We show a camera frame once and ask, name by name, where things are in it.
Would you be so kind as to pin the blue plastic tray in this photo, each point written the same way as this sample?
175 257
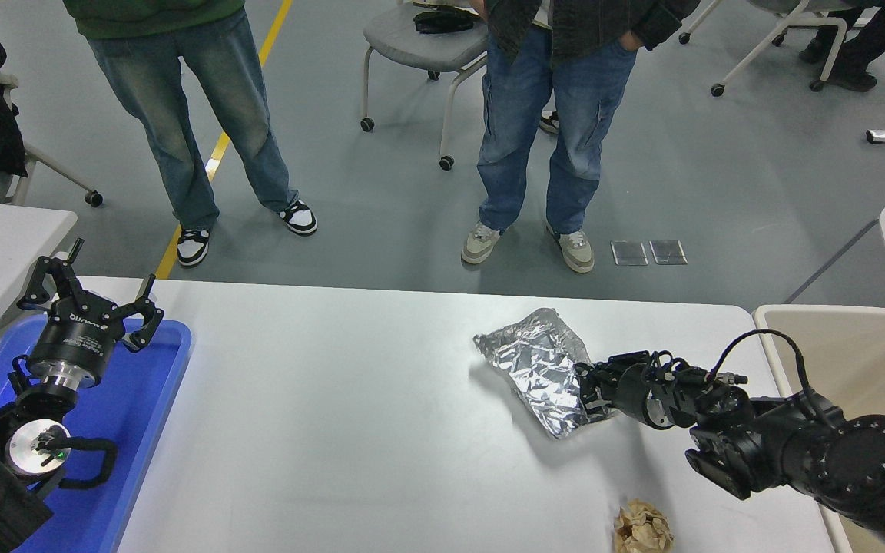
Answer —
127 430

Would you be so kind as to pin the tan paper ball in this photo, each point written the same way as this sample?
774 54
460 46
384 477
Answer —
642 530

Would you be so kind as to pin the white-framed wheeled chair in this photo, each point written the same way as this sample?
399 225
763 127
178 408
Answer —
58 173

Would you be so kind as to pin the white-legged wheeled chair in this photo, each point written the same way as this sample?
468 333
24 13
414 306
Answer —
757 49

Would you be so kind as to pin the silver foil tray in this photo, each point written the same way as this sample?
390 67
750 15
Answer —
535 361

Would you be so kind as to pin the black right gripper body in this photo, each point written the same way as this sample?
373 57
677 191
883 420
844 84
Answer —
642 395

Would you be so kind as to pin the small black pouch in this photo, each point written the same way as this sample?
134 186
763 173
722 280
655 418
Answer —
442 21

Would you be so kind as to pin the person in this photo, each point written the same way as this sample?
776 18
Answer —
515 115
150 92
873 38

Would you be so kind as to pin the metal floor plate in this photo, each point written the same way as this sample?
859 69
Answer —
667 252
629 253

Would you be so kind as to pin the grey wheeled chair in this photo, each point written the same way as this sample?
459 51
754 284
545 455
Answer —
412 42

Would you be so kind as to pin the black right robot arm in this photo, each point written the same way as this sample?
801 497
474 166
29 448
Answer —
857 461

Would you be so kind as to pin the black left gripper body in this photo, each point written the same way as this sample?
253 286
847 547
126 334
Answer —
77 338

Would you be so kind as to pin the large pale bin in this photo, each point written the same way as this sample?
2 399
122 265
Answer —
873 353

